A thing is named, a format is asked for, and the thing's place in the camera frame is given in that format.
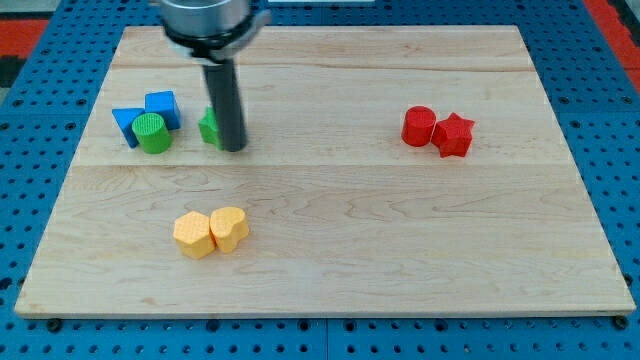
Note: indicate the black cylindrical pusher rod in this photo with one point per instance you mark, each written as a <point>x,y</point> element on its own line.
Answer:
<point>224,94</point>

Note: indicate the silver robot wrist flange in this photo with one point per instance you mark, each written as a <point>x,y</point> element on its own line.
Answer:
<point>214,30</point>

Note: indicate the green star block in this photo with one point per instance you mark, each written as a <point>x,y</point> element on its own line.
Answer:
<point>209,129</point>

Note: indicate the blue cube block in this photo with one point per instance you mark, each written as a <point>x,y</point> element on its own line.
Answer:
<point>165,104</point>

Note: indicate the blue triangle block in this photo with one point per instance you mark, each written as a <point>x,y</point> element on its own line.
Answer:
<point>124,118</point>

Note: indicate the red star block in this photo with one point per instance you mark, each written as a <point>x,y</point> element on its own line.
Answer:
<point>453,136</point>

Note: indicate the green cylinder block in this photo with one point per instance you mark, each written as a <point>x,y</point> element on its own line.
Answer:
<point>152,133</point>

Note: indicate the yellow heart block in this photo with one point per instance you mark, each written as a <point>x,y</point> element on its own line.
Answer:
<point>229,226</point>

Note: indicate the yellow hexagon block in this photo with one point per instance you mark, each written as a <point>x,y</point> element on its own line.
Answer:
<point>193,236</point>

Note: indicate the wooden board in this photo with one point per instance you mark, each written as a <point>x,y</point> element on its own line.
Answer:
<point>346,220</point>

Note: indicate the red cylinder block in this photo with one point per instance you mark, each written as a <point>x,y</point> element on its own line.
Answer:
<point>418,126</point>

